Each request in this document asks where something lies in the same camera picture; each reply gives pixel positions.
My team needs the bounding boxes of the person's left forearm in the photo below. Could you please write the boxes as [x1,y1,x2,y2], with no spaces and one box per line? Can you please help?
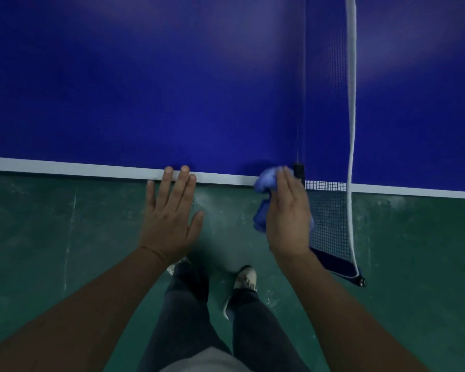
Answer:
[0,246,172,372]

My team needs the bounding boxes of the dark trousers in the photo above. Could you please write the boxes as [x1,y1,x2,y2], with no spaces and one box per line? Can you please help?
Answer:
[137,251,311,372]

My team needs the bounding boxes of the light left shoe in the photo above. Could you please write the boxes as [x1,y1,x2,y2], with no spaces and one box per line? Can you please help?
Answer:
[167,257,191,277]

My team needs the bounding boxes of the blue cleaning cloth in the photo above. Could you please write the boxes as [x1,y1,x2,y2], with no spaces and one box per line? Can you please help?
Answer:
[253,166,315,234]

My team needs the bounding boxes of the person's right hand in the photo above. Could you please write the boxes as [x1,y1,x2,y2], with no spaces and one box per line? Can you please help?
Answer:
[264,166,314,261]

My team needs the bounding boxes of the black table tennis net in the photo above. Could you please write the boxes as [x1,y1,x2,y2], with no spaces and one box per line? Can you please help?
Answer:
[303,0,363,279]

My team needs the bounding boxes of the light right shoe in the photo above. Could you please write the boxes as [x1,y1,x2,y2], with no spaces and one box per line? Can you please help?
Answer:
[222,266,258,320]

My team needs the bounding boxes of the person's left hand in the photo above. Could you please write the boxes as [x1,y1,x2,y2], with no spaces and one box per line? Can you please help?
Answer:
[139,165,205,264]

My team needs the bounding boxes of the light shoe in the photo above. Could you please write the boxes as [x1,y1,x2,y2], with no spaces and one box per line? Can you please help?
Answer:
[167,257,191,277]
[222,266,258,320]

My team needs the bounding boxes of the dark blue net bracket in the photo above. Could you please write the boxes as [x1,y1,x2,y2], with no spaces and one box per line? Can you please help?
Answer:
[309,247,367,288]

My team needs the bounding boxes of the white shirt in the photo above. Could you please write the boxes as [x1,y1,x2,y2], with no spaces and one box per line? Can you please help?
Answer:
[170,346,253,372]

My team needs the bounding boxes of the person's right forearm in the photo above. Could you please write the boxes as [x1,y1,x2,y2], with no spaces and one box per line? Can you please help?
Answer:
[273,247,430,372]

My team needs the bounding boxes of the black net clamp post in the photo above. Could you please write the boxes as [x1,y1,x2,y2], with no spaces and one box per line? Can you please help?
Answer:
[292,163,307,189]

